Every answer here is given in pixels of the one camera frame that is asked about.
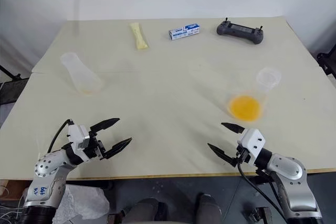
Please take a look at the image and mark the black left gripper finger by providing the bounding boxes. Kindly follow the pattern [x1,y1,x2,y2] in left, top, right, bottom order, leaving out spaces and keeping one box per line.
[102,137,133,160]
[90,116,122,137]

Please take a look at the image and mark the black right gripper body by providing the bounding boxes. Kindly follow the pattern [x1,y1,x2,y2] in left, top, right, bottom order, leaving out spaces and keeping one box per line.
[230,144,253,168]

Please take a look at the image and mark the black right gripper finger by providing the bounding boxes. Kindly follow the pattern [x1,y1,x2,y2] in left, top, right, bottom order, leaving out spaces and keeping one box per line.
[220,122,246,135]
[207,143,238,167]

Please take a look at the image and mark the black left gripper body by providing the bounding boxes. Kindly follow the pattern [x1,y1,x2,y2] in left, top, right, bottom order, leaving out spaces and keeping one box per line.
[84,131,107,161]

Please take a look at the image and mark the clear flask with orange liquid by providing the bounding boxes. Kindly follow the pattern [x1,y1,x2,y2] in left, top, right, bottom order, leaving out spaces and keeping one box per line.
[226,66,282,123]

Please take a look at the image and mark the clear plastic flask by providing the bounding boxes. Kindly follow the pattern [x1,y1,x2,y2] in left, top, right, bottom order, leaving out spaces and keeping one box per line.
[59,51,106,97]

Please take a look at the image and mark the dark rounded shape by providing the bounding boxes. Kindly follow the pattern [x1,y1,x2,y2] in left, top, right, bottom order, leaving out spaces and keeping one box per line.
[196,193,222,224]
[121,198,166,224]

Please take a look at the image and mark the white crumpled plastic bag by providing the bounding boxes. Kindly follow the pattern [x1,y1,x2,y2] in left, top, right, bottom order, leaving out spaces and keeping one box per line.
[53,184,110,224]

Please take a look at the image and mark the yellow plastic sachet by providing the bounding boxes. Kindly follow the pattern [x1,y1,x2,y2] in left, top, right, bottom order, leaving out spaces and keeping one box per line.
[128,22,153,51]

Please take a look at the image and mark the dark grey remote controller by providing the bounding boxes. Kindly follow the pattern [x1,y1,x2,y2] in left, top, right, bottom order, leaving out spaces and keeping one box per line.
[216,18,265,46]

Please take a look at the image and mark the black metal stand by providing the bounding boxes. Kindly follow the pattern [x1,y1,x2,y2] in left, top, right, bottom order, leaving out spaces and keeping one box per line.
[0,64,30,105]

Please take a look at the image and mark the blue and white carton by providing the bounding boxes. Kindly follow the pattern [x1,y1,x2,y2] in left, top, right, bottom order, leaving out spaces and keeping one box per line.
[168,23,201,42]

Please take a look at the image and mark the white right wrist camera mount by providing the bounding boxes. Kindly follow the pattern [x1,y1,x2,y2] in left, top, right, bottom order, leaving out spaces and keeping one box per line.
[237,128,266,158]

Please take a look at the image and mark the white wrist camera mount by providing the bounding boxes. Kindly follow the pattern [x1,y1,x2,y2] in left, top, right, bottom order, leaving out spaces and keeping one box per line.
[237,128,266,158]
[66,124,92,162]

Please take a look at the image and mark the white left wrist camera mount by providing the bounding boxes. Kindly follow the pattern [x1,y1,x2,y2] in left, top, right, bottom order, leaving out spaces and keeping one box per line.
[66,124,92,162]

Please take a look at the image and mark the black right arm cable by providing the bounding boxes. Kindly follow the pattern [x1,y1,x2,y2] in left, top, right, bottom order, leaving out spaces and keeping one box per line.
[235,161,291,224]

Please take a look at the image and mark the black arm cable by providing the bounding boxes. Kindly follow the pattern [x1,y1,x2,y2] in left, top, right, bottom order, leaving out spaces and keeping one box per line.
[47,119,75,154]
[235,161,291,224]

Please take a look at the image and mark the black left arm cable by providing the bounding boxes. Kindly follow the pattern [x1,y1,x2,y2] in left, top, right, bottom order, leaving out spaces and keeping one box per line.
[47,119,75,154]

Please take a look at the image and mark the thin white wires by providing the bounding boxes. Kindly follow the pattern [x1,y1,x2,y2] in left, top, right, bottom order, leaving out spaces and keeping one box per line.
[0,180,29,224]

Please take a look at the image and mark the black equipment frame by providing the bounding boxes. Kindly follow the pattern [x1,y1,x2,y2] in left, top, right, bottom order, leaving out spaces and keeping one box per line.
[316,50,336,89]

